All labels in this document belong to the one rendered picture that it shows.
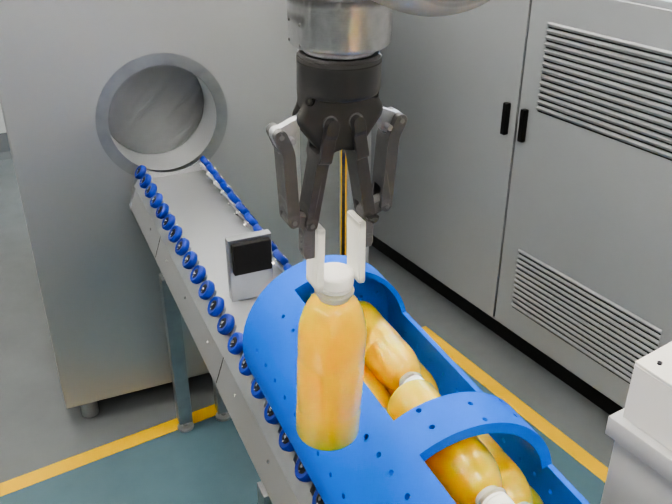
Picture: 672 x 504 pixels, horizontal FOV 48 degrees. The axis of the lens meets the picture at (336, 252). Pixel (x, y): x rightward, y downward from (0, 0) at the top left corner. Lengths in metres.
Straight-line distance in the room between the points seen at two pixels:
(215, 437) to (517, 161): 1.48
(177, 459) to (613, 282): 1.59
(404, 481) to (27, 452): 2.12
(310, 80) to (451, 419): 0.47
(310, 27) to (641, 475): 1.00
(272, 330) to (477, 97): 1.97
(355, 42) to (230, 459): 2.18
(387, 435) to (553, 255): 1.99
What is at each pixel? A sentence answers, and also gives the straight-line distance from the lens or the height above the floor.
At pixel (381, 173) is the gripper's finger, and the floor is 1.57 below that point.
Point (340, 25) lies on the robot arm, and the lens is 0.64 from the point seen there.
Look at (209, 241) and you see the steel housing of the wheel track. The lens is 2.02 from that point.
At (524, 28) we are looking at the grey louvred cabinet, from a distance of 2.80.
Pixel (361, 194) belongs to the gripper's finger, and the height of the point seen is 1.55.
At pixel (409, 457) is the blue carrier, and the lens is 0.93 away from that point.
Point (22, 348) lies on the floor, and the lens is 3.43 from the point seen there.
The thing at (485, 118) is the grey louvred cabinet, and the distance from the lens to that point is 3.00.
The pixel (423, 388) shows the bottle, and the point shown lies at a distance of 1.04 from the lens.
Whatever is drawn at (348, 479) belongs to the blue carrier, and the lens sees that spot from 0.99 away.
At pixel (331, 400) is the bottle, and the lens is 0.83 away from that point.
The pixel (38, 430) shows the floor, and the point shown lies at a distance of 2.98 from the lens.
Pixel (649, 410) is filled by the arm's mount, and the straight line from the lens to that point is 1.34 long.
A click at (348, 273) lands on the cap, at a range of 0.77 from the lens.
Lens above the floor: 1.85
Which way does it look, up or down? 28 degrees down
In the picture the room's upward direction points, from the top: straight up
